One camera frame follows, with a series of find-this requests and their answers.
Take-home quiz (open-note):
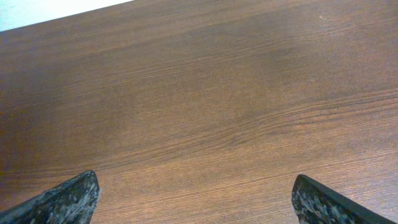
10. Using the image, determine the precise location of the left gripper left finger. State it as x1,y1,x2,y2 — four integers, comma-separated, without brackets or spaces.
1,170,100,224

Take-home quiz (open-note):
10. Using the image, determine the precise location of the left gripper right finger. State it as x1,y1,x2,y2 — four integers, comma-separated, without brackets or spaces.
291,174,395,224

